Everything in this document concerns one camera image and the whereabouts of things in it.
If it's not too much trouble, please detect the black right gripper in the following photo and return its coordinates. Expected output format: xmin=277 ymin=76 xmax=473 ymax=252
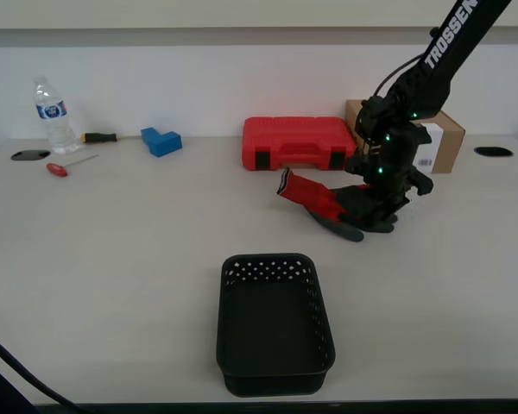
xmin=344 ymin=150 xmax=435 ymax=233

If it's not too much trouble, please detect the red and black work glove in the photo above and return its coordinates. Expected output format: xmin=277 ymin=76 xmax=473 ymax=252
xmin=275 ymin=167 xmax=399 ymax=243

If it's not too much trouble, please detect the dark robot base part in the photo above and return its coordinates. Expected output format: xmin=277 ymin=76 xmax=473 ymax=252
xmin=0 ymin=356 xmax=41 ymax=414

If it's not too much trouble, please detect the black perforated plastic basket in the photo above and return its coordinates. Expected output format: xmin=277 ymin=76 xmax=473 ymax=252
xmin=215 ymin=252 xmax=337 ymax=398

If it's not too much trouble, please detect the brown cardboard box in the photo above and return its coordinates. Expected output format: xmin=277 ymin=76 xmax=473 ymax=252
xmin=344 ymin=99 xmax=466 ymax=175

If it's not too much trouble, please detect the red plastic tool case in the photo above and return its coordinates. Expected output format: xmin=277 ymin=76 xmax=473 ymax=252
xmin=242 ymin=116 xmax=358 ymax=173

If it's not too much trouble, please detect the blue plastic block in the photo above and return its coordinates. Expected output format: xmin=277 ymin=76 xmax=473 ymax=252
xmin=140 ymin=127 xmax=183 ymax=159

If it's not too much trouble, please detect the clear plastic water bottle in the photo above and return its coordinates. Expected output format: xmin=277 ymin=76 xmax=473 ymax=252
xmin=31 ymin=75 xmax=81 ymax=155

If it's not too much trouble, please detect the black desk cable grommet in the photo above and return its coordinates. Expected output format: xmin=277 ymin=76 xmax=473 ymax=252
xmin=10 ymin=149 xmax=53 ymax=162
xmin=473 ymin=146 xmax=515 ymax=158

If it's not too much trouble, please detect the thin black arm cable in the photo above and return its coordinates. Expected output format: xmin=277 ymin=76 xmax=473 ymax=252
xmin=372 ymin=52 xmax=429 ymax=98

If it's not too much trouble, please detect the orange and black handled screwdriver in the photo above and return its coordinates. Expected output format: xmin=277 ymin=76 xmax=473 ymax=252
xmin=80 ymin=132 xmax=144 ymax=144

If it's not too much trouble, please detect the thick black cable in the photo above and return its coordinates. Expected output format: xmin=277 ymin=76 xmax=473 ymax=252
xmin=0 ymin=330 xmax=87 ymax=409

